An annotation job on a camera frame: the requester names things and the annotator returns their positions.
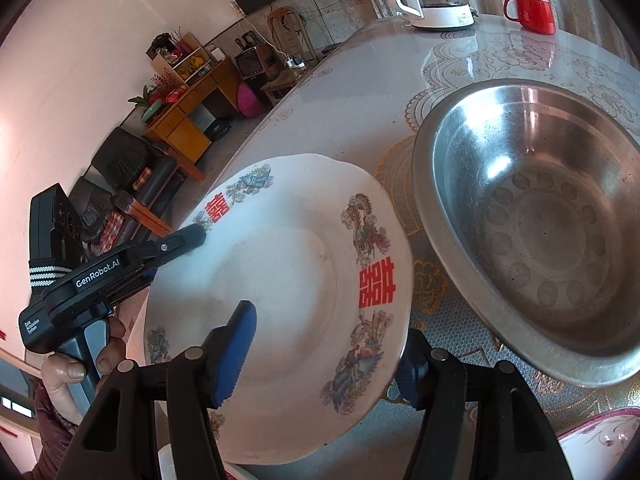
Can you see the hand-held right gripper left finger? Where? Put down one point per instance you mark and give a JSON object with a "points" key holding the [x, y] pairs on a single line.
{"points": [[240, 355]]}

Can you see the black armchair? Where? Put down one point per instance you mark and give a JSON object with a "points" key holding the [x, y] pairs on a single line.
{"points": [[120, 155], [92, 210]]}

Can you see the maroon rimmed floral plate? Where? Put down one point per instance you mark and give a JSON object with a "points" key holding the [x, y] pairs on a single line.
{"points": [[600, 445]]}

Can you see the small old television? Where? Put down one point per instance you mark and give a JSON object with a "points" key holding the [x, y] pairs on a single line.
{"points": [[250, 62]]}

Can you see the wooden desk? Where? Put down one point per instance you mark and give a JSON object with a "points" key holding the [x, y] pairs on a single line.
{"points": [[175, 125]]}

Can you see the person's left forearm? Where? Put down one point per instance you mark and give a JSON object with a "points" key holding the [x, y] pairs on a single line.
{"points": [[47, 445]]}

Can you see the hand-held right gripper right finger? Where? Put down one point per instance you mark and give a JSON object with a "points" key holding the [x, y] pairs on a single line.
{"points": [[412, 377]]}

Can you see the red mug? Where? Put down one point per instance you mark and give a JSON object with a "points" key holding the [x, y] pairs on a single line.
{"points": [[535, 12]]}

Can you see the wooden chair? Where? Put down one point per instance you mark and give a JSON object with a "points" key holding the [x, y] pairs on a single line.
{"points": [[280, 20]]}

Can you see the white power strip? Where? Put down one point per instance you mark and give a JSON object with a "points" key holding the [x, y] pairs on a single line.
{"points": [[295, 63]]}

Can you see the pink bag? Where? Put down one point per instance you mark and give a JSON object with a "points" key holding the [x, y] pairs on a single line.
{"points": [[249, 100]]}

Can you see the steel basin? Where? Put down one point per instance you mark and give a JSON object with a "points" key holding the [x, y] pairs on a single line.
{"points": [[540, 235]]}

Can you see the wooden shelf with ornaments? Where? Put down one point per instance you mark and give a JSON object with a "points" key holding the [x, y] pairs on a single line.
{"points": [[192, 62]]}

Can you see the person's left hand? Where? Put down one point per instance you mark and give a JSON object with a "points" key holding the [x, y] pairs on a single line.
{"points": [[62, 385]]}

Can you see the low wooden table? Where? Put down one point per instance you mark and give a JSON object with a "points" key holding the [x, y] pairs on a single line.
{"points": [[280, 82]]}

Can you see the potted green plant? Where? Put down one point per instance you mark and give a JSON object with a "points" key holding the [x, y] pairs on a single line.
{"points": [[150, 107]]}

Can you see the white plate with red print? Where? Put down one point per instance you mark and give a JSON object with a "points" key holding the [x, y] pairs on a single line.
{"points": [[300, 260]]}

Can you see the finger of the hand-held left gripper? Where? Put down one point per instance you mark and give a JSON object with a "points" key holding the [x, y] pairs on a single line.
{"points": [[131, 287], [170, 245]]}

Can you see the floral lace tablecloth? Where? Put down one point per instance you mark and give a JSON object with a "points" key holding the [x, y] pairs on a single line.
{"points": [[350, 110]]}

